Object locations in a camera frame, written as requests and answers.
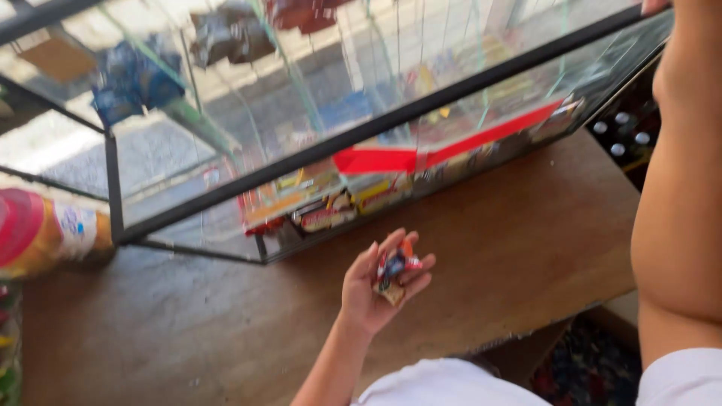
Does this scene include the person's left hand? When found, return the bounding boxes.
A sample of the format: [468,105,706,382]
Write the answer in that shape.
[341,228,437,338]

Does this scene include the handful of candies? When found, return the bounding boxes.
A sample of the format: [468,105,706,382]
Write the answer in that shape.
[372,237,423,308]

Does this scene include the black framed glass display case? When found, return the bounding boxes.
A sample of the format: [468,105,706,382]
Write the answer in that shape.
[0,0,675,266]

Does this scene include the row of snack packets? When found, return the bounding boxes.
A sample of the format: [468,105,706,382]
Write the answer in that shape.
[240,97,589,236]

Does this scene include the crate of capped bottles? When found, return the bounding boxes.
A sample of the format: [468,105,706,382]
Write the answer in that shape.
[587,61,664,192]

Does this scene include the person's white shirt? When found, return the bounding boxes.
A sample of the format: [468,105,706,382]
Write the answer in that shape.
[350,347,722,406]

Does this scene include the long red cardboard box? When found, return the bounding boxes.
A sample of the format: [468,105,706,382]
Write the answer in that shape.
[333,98,565,176]

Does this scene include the dark patterned rug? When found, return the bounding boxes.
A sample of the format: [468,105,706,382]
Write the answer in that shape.
[530,315,644,406]

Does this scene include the hanging red snack packets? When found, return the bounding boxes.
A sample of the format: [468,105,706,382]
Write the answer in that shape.
[265,0,353,36]

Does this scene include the hanging dark snack packets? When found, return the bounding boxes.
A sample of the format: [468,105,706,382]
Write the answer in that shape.
[189,0,278,70]

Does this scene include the hanging blue snack packets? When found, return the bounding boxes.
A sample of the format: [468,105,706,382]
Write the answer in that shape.
[92,35,187,128]

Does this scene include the plastic jar with red lid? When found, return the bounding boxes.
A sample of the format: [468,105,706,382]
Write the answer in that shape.
[0,188,117,280]

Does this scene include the heap of colourful packets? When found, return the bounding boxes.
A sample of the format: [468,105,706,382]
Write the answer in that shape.
[0,282,23,406]

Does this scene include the brown cardboard piece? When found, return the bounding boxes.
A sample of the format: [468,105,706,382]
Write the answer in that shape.
[17,36,98,83]

